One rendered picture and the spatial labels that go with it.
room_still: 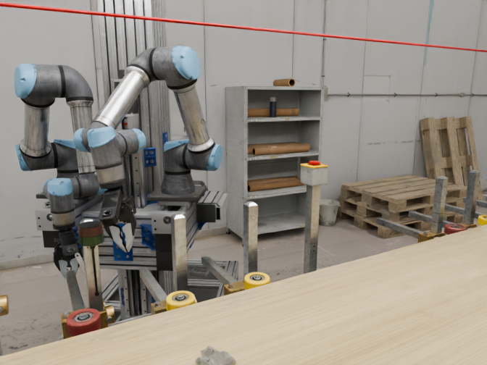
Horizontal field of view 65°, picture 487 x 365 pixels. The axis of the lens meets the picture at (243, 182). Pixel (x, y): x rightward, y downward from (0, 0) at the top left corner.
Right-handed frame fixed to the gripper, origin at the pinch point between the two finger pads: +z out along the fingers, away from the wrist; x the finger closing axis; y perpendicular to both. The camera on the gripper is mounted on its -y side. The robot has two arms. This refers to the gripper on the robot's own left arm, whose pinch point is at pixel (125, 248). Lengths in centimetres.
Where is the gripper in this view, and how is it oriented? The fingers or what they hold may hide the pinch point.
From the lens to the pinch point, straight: 119.1
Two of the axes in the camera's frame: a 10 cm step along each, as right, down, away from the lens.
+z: 1.6, 9.7, 2.1
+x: -9.9, 1.7, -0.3
